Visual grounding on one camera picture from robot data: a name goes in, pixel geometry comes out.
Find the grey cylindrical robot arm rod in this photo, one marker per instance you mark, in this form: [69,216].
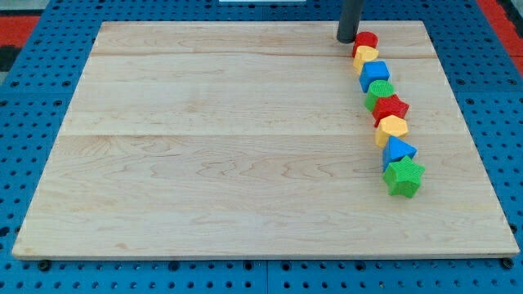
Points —
[349,20]

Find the yellow heart block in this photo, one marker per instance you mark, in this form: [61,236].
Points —
[363,55]

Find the light wooden board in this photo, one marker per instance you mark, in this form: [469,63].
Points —
[250,140]

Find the red star block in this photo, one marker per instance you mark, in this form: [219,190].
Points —
[386,106]

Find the yellow hexagon block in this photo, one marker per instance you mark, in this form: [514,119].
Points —
[390,126]

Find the green cylinder block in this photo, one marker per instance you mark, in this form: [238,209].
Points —
[377,89]

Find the blue cube block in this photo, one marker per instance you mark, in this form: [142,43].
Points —
[373,71]

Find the blue triangle block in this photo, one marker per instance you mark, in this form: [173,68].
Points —
[395,149]

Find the green star block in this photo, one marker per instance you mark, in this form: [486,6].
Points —
[403,177]

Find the red cylinder block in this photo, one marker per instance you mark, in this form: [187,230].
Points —
[365,38]

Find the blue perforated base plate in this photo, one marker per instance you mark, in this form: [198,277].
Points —
[50,42]

